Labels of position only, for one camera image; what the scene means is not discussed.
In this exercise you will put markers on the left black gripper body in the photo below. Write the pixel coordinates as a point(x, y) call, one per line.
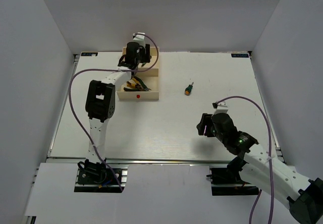
point(143, 57)

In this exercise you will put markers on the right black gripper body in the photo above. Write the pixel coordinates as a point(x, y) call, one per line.
point(210, 130)

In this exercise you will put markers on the large yellow-black needle-nose pliers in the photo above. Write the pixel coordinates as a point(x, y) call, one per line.
point(138, 85)

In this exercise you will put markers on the small yellow-black pliers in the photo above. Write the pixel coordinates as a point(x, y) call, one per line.
point(130, 84)

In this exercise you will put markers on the green handled cutters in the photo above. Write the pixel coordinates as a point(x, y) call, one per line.
point(143, 88)

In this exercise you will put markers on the stubby green orange screwdriver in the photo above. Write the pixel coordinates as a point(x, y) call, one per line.
point(189, 89)

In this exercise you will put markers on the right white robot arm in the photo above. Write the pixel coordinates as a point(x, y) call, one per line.
point(301, 195)

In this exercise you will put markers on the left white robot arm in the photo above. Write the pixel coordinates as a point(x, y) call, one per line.
point(101, 97)

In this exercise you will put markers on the cream compartment tray box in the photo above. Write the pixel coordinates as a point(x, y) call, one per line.
point(150, 79)

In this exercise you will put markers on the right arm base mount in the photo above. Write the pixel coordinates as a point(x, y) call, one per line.
point(226, 181)

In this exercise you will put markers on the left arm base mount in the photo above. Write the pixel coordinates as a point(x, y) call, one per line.
point(98, 178)

